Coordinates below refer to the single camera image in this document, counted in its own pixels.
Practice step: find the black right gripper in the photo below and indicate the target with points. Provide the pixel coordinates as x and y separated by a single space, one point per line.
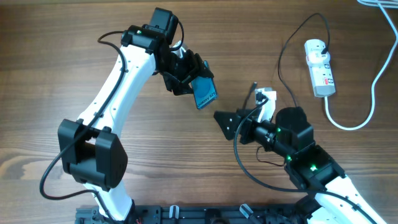
245 129

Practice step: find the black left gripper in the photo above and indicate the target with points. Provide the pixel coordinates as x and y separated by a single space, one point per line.
195 66

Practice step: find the blue Galaxy smartphone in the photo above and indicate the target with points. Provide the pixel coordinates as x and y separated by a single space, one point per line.
204 89

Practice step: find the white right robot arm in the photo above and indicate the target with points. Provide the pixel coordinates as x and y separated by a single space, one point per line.
310 168

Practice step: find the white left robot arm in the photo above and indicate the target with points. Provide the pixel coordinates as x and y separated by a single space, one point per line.
90 147

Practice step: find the white charger adapter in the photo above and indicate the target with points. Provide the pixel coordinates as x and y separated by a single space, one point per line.
315 58

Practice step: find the white power strip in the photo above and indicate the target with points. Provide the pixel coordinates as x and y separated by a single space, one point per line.
321 77

